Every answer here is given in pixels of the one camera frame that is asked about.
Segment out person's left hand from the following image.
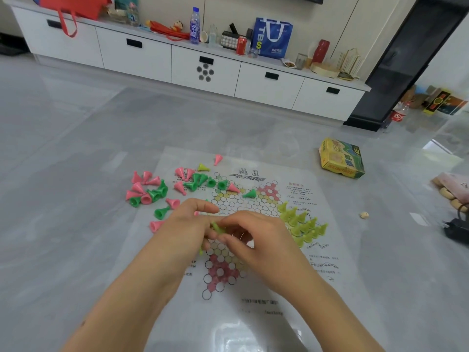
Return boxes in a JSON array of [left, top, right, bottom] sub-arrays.
[[143, 198, 225, 297]]

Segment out person's right hand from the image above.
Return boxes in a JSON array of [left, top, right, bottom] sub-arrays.
[[207, 210, 316, 294]]

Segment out yellow-green cone game pieces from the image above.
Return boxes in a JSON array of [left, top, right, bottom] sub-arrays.
[[277, 202, 329, 248]]

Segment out pile of mixed cone pieces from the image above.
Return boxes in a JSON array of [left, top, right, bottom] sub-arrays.
[[126, 154, 258, 233]]

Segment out checkers board sheet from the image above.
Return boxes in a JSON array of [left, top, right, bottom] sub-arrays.
[[109, 146, 371, 352]]

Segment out person's left forearm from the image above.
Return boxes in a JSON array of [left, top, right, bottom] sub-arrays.
[[60, 249, 175, 352]]

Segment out clear plastic tray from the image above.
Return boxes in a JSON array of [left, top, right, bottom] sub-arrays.
[[216, 328, 305, 352]]

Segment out yellow green cardboard box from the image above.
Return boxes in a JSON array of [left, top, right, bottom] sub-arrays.
[[318, 138, 365, 179]]

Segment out white TV cabinet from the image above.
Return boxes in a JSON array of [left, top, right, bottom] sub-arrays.
[[11, 0, 371, 121]]

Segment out red-label cola bottle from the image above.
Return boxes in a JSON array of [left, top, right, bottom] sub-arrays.
[[390, 101, 411, 123]]

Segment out round wooden box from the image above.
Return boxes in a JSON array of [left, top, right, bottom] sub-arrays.
[[310, 63, 341, 79]]

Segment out black power adapter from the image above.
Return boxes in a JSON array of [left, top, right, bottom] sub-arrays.
[[443, 218, 469, 244]]

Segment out pink book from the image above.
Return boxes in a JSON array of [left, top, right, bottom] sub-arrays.
[[432, 173, 469, 202]]

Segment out blue tote bag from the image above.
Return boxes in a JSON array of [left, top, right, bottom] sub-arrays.
[[252, 17, 294, 59]]

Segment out red vase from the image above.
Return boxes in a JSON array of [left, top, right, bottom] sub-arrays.
[[312, 40, 330, 64]]

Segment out black white checkered box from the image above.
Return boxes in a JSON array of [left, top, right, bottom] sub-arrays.
[[220, 31, 239, 49]]

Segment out red folded umbrella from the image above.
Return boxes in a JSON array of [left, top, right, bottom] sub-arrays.
[[145, 20, 191, 42]]

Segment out blue-label water bottle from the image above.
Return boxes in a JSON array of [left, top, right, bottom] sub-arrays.
[[189, 6, 201, 45]]

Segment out black glass cabinet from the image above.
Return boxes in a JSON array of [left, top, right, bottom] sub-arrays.
[[344, 0, 469, 132]]

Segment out yellow black carton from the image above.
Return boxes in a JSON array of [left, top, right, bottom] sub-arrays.
[[423, 88, 469, 116]]

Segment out black floor mat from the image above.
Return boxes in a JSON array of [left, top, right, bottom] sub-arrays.
[[0, 44, 30, 57]]

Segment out red fabric bag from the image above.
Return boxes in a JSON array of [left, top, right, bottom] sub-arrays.
[[38, 0, 112, 38]]

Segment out gold wire rack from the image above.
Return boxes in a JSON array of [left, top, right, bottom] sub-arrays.
[[337, 48, 363, 81]]

